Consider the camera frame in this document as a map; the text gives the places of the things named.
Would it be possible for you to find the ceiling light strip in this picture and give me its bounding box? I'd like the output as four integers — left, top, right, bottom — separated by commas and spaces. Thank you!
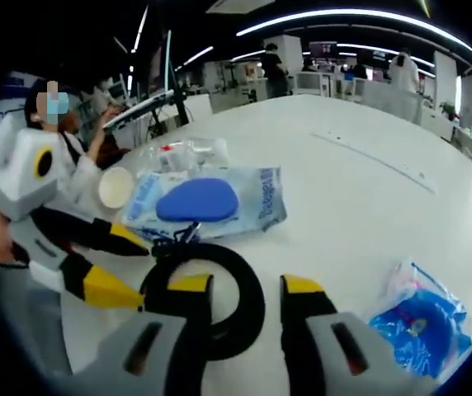
235, 8, 472, 54

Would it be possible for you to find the clear plastic bottle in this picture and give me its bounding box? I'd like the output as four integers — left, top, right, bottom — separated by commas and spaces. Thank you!
139, 138, 229, 177

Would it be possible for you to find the desk monitor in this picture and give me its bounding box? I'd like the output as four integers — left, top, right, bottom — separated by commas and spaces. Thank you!
147, 28, 191, 125

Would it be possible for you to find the white table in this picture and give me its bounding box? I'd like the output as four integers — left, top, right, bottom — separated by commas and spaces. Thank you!
58, 94, 472, 396

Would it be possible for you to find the grey side desk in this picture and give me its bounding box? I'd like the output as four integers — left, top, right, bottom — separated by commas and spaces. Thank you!
102, 88, 176, 130

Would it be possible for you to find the blue lid wet wipes pack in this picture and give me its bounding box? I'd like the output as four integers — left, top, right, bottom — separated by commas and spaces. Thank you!
120, 164, 289, 241

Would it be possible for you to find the blue plastic bag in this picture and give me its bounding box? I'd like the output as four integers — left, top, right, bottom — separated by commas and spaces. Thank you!
368, 258, 472, 380

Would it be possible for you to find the black ring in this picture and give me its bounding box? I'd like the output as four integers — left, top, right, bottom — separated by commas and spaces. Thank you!
139, 243, 267, 362

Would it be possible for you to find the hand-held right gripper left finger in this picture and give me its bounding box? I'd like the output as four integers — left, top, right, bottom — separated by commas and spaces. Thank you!
70, 271, 215, 396

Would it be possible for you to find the green printed paper cup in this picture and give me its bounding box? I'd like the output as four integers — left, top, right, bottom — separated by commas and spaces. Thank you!
97, 167, 135, 210

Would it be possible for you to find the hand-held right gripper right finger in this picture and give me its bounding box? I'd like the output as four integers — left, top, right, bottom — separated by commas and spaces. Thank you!
279, 274, 410, 396

